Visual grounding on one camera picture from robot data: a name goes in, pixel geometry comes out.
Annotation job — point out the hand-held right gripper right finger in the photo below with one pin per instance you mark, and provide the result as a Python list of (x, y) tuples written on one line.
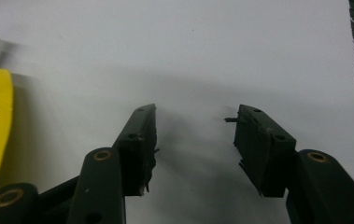
[(268, 152)]

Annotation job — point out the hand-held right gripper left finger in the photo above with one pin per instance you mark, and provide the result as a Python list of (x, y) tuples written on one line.
[(134, 155)]

